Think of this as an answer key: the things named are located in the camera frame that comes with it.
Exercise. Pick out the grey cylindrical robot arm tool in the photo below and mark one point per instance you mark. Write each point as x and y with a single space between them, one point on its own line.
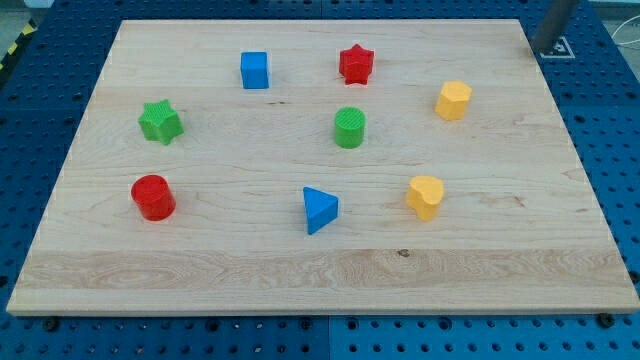
553 24

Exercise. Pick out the wooden board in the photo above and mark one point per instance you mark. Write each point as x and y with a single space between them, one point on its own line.
519 230

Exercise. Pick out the blue triangle block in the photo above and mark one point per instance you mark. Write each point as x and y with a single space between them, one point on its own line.
321 208

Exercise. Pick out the green cylinder block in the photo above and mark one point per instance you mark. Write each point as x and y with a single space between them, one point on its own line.
349 128

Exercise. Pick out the yellow heart block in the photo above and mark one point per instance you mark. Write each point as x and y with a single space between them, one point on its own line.
424 196

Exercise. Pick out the red star block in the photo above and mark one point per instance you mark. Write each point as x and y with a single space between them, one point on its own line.
356 64

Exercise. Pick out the blue cube block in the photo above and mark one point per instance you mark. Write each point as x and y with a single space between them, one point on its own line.
254 70

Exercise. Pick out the yellow hexagon block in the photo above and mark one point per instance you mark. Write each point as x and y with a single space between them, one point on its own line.
453 100

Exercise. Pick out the green star block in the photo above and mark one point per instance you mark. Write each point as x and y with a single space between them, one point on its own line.
160 122

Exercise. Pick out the red cylinder block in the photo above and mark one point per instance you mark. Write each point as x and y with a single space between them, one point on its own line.
153 197

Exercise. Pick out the white fiducial marker tag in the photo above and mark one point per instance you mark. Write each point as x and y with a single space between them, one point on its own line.
559 50

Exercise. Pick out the yellow black hazard tape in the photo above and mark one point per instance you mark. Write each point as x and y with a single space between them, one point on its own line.
18 47

